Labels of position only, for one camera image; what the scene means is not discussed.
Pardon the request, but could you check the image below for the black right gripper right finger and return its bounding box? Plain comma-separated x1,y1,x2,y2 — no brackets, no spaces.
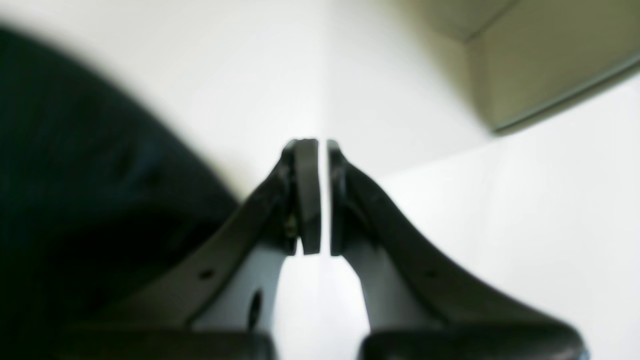
327,140,590,360

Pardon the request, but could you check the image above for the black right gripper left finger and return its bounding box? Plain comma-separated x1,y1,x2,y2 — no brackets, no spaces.
55,139,322,360

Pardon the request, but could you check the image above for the black t-shirt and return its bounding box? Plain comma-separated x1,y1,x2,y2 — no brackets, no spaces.
0,27,238,360

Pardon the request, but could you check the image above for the white cardboard box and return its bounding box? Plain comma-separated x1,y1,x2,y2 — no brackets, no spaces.
396,0,640,135

